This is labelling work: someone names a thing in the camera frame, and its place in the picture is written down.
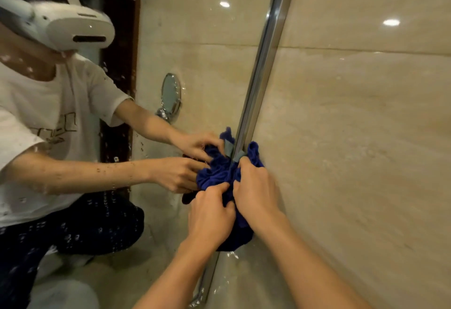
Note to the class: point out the person's left hand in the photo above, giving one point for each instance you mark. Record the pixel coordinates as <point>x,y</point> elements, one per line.
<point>209,220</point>

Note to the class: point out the person's right hand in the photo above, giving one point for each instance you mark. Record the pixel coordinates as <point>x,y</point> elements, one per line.
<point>257,199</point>

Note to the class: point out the blue microfibre cloth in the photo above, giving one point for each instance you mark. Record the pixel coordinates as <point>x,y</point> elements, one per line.
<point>239,234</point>

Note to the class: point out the silver framed wall mirror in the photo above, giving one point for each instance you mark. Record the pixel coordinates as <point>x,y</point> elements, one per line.
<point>197,72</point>

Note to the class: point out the person's right forearm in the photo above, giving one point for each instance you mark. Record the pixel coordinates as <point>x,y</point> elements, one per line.
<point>306,273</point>

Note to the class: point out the person's left forearm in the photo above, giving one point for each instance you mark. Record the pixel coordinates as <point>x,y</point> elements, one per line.
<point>169,284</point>

